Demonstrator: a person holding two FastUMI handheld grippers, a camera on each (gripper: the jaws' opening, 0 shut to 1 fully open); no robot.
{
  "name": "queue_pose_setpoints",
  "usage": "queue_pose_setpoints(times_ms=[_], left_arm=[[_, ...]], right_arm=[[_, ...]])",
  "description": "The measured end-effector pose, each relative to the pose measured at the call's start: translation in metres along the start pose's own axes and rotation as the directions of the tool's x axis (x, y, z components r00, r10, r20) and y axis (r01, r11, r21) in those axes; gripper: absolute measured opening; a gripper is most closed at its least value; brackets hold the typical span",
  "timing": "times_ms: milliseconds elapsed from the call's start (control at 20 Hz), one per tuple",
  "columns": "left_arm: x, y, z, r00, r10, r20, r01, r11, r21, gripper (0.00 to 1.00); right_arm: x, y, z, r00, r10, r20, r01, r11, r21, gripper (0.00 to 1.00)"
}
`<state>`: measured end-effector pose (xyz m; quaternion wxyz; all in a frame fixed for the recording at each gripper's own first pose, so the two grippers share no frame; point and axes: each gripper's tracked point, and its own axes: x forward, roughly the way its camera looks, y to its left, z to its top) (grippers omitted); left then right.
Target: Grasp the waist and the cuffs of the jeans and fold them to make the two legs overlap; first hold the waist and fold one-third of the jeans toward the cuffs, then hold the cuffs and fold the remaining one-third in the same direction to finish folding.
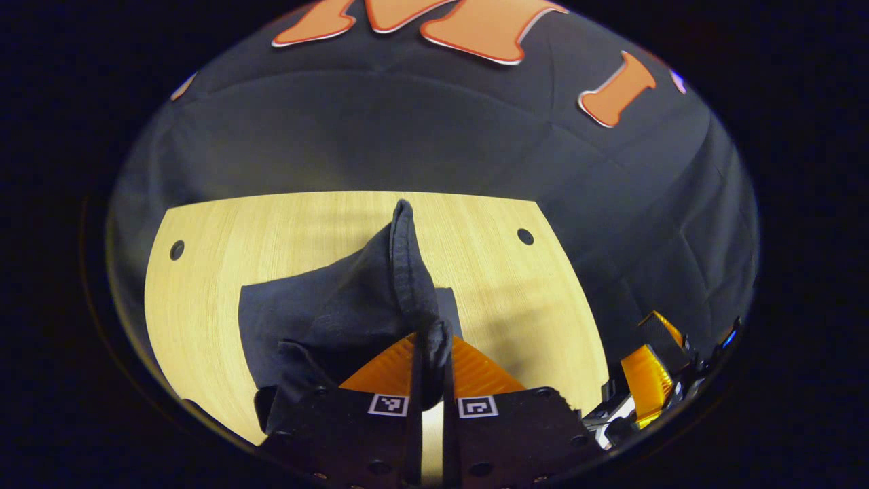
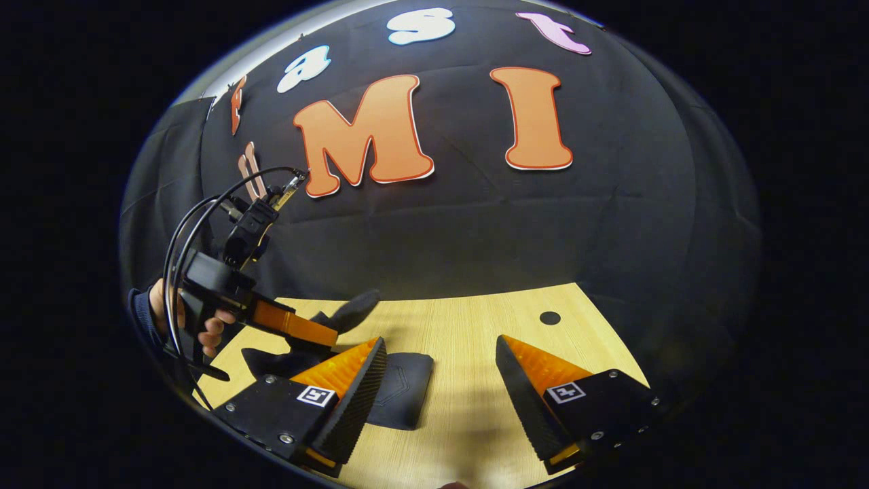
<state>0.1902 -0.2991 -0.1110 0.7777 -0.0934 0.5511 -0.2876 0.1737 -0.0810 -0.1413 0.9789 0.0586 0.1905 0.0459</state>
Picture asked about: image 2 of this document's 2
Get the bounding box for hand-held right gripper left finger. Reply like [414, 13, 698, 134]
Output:
[212, 336, 388, 477]

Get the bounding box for dark grey jeans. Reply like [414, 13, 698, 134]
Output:
[241, 289, 435, 431]

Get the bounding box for black backdrop cloth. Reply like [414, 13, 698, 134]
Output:
[121, 0, 762, 408]

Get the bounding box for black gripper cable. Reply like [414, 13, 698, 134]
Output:
[162, 196, 221, 408]
[173, 166, 306, 354]

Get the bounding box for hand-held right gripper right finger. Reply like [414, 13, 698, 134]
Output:
[495, 333, 664, 476]

